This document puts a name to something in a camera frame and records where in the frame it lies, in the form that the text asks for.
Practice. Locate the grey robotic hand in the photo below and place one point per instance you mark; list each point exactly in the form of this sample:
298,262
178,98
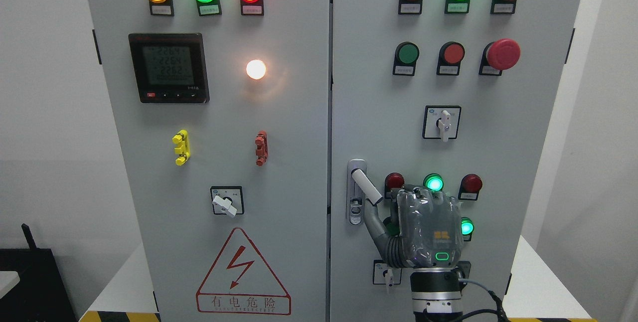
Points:
430,230

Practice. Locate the silver door handle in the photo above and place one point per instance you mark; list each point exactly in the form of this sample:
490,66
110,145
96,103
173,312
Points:
359,191

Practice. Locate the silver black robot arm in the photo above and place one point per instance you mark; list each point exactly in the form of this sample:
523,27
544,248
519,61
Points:
436,294

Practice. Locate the grey right cabinet door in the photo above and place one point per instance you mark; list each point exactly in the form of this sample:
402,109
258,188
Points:
378,117

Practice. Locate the grey cabinet door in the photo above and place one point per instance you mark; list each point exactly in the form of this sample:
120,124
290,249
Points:
285,200
378,117

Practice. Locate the grey left cabinet door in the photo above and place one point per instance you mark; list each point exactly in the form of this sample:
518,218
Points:
285,200

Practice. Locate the green push button lower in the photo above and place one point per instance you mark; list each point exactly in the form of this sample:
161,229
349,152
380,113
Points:
388,222

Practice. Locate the green push button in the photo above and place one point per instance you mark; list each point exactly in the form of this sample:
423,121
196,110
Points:
388,222
405,58

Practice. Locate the green indicator lamp lower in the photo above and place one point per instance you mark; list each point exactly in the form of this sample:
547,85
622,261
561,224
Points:
467,228

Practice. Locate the green indicator lamp middle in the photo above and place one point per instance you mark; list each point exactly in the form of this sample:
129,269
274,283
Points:
433,182

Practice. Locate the red indicator lamp middle left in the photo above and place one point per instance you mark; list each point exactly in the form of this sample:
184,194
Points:
392,181

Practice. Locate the red indicator lamp middle right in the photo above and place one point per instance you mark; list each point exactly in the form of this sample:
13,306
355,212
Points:
470,187

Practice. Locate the green push button upper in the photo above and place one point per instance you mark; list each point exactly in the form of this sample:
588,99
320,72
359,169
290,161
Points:
405,58

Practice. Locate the red push button upper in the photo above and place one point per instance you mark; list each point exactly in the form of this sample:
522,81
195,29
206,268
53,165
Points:
449,58

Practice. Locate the red terminal clip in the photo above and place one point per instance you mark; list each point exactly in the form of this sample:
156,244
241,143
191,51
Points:
261,150

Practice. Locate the red electric hazard sticker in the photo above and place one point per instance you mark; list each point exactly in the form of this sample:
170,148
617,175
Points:
240,281

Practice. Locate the red emergency stop button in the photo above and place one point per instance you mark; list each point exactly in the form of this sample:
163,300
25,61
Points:
499,56

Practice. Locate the white indicator lamp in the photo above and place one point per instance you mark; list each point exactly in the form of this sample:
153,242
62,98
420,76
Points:
256,69

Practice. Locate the yellow terminal clip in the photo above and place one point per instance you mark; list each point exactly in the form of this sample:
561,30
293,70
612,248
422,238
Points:
182,147

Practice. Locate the black digital power meter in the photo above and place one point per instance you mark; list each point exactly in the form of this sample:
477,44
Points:
170,67

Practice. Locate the black box with antenna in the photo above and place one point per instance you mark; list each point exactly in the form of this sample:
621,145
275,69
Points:
40,295

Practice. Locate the black rotary switch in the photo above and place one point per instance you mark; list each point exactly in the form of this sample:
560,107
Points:
463,269

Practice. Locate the white rotary switch lower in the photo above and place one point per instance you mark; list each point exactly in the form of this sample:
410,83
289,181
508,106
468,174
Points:
385,275

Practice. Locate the white rotary switch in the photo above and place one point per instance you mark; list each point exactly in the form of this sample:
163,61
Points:
385,275
441,122

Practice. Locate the white rotary switch upper right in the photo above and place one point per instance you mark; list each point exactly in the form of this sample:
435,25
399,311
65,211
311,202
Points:
441,122

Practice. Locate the white rotary switch left door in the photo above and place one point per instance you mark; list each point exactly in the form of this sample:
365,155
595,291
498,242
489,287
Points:
227,200

